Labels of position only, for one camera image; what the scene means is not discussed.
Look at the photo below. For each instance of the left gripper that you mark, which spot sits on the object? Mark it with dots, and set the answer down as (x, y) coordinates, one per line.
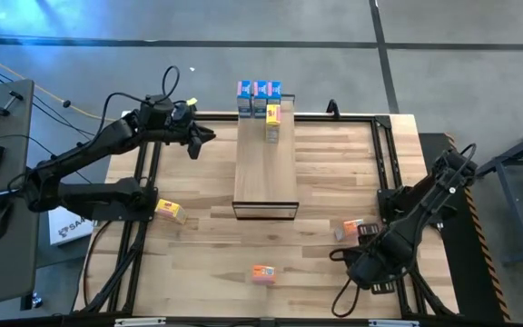
(170, 129)

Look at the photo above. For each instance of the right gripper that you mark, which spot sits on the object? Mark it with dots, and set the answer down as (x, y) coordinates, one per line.
(375, 263)

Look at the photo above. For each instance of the orange Mini Wheats cereal box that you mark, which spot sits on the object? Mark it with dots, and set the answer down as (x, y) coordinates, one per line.
(348, 229)
(263, 272)

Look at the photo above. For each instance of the yellow Corn Pops cereal box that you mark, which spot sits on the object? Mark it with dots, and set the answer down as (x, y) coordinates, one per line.
(273, 115)
(170, 210)

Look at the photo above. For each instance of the blue Rice Krispies cereal box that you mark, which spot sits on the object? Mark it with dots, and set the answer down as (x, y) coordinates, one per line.
(260, 91)
(274, 91)
(243, 91)

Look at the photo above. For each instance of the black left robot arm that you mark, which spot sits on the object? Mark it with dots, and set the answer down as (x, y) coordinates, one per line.
(84, 150)

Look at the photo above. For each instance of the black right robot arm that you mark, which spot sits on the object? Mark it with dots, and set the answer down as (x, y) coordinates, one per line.
(425, 211)

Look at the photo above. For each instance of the small yellow tape tag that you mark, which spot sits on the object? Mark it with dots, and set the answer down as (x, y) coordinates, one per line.
(192, 101)

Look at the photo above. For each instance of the black hazard-striped floor mat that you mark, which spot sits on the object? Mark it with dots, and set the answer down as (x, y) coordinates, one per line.
(459, 281)

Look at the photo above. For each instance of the blue-grey metal cart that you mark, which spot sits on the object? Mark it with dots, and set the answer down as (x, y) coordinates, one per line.
(506, 213)

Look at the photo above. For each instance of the desk caster wheel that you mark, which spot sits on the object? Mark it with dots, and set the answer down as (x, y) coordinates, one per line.
(34, 300)

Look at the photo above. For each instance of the dark grey desk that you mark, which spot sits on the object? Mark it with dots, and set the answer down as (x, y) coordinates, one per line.
(2, 272)

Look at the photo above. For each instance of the white metal bracket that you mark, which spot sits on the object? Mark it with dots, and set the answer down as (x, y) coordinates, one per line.
(140, 322)
(393, 323)

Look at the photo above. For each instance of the black aluminium table frame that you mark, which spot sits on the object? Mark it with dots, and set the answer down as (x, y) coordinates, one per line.
(316, 119)

